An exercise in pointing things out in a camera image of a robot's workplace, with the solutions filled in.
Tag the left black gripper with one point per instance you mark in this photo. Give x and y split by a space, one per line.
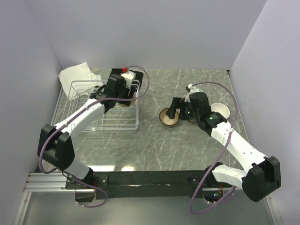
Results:
128 93

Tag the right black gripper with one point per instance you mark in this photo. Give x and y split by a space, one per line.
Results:
179 103

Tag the dark brown patterned bowl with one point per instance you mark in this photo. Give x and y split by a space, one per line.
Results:
166 121

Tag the tan ceramic bowl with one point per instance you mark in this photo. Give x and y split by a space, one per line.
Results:
128 103

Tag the orange bowl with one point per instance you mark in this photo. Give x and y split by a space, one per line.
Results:
221 108

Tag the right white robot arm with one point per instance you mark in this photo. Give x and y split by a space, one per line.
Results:
260 175

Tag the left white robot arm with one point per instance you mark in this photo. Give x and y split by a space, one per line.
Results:
56 142

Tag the black folded cloth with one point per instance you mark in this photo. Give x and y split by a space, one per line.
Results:
138 75

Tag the white folded cloth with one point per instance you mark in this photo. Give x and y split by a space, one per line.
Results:
76 80

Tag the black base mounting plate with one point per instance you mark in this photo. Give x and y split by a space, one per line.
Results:
127 184

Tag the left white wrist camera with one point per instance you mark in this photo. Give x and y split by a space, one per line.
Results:
128 75

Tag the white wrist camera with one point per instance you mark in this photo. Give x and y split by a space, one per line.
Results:
190 90
128 75

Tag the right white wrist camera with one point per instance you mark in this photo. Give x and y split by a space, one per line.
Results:
190 90

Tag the white wire dish rack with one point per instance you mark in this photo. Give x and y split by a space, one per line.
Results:
118 119

